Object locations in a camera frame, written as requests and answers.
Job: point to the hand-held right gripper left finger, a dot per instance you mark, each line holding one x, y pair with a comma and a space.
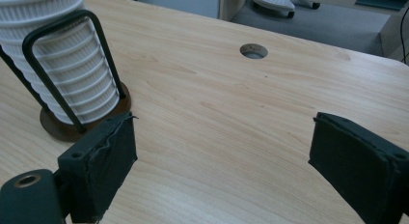
106, 159

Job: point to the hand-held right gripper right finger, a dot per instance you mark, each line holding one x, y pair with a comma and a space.
357, 166

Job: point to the stack of paper cups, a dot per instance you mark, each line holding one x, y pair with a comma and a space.
74, 66

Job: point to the light wooden desk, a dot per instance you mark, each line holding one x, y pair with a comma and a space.
231, 5

